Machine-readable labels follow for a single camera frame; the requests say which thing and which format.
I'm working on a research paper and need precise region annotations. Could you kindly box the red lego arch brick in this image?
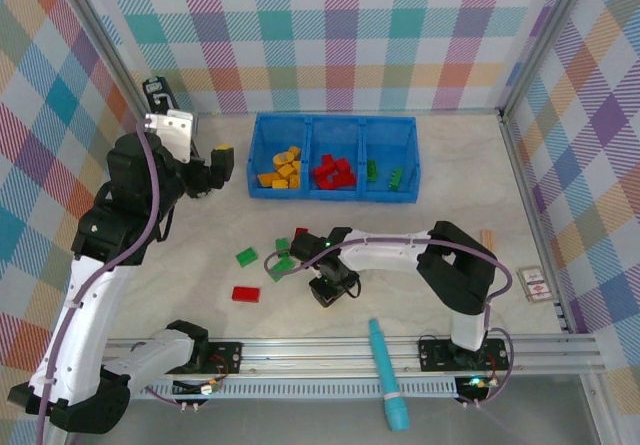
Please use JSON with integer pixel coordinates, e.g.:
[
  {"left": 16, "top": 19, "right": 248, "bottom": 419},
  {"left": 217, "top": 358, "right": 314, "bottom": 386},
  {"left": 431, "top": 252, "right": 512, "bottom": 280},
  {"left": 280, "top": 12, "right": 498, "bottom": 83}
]
[{"left": 333, "top": 157, "right": 357, "bottom": 187}]

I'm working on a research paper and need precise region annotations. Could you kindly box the aluminium frame side rail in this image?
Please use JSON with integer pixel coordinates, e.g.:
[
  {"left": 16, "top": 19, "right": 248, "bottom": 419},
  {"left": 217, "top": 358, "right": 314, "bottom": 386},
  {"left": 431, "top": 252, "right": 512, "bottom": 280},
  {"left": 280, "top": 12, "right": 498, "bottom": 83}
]
[{"left": 498, "top": 109, "right": 576, "bottom": 334}]

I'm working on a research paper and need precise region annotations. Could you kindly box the long green lego brick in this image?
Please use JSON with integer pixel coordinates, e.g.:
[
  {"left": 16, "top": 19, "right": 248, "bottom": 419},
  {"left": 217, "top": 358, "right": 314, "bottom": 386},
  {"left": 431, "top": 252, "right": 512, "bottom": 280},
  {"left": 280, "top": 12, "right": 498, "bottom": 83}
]
[{"left": 268, "top": 256, "right": 297, "bottom": 283}]

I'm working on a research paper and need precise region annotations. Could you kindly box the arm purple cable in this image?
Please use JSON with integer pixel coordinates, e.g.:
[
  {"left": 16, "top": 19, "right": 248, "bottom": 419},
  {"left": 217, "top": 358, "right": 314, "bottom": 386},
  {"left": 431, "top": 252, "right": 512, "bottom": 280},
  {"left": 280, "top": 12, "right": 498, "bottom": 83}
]
[
  {"left": 262, "top": 234, "right": 516, "bottom": 406},
  {"left": 37, "top": 118, "right": 162, "bottom": 445}
]

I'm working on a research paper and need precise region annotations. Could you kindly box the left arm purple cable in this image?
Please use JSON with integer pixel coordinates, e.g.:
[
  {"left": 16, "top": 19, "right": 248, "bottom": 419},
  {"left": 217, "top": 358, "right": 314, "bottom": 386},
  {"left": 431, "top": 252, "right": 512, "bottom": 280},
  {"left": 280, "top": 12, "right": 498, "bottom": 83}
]
[{"left": 37, "top": 118, "right": 162, "bottom": 445}]

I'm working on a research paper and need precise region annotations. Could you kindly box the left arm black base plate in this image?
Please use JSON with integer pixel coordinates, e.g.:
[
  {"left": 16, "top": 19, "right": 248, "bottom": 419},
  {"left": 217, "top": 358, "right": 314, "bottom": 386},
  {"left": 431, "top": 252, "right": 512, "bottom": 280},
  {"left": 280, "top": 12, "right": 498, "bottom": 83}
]
[{"left": 204, "top": 340, "right": 245, "bottom": 377}]

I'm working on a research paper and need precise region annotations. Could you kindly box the teal marker pen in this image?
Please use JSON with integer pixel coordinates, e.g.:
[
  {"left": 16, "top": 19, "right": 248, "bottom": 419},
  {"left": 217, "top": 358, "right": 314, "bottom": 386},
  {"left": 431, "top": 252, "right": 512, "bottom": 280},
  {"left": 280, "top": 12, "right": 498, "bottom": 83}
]
[{"left": 368, "top": 317, "right": 412, "bottom": 434}]

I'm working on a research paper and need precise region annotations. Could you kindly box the blue three-compartment plastic bin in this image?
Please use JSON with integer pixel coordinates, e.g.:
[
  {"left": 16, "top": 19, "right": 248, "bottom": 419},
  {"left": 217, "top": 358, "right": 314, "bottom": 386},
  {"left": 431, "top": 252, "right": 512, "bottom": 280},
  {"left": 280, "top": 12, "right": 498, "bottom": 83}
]
[{"left": 247, "top": 112, "right": 423, "bottom": 203}]

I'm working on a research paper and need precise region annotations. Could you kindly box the wiring with yellow connector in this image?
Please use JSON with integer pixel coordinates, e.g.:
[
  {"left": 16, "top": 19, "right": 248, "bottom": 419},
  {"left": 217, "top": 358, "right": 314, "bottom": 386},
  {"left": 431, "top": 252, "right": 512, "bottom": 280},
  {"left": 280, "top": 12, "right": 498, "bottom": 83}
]
[
  {"left": 455, "top": 372, "right": 504, "bottom": 411},
  {"left": 171, "top": 375, "right": 226, "bottom": 413}
]

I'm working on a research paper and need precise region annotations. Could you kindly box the deck of playing cards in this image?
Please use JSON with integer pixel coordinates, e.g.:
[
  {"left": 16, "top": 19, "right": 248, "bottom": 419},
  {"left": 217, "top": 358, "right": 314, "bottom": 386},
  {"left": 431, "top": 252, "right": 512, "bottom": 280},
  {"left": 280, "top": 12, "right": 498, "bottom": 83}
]
[{"left": 516, "top": 264, "right": 554, "bottom": 305}]

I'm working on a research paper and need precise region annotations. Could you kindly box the grey slotted cable duct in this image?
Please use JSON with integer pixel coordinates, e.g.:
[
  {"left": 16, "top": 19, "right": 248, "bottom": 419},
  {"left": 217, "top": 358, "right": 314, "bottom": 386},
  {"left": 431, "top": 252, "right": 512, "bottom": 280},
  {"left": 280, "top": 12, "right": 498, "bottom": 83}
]
[{"left": 127, "top": 381, "right": 461, "bottom": 400}]

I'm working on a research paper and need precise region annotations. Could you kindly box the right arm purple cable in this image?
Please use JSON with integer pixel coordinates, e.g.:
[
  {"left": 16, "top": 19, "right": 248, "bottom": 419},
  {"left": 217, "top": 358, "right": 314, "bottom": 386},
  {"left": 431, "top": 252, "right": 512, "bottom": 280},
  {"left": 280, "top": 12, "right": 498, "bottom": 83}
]
[{"left": 262, "top": 234, "right": 516, "bottom": 406}]

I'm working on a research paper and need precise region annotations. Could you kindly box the aluminium frame post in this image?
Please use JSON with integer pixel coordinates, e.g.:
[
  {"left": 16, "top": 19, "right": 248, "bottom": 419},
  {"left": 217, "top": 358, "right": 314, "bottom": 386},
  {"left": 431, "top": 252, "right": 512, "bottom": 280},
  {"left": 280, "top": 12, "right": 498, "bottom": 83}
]
[
  {"left": 58, "top": 0, "right": 151, "bottom": 116},
  {"left": 497, "top": 0, "right": 601, "bottom": 119}
]

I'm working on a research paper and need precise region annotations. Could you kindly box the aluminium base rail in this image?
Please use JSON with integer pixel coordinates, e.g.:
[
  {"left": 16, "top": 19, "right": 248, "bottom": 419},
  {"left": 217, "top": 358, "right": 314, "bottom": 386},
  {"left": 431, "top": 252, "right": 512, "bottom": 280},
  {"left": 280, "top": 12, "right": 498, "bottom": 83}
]
[{"left": 104, "top": 333, "right": 604, "bottom": 380}]

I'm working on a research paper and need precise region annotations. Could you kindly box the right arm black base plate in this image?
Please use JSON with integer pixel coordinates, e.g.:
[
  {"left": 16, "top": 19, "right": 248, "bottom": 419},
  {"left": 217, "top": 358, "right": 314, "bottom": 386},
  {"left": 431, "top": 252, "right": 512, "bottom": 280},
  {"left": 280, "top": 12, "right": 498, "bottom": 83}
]
[{"left": 417, "top": 334, "right": 514, "bottom": 374}]

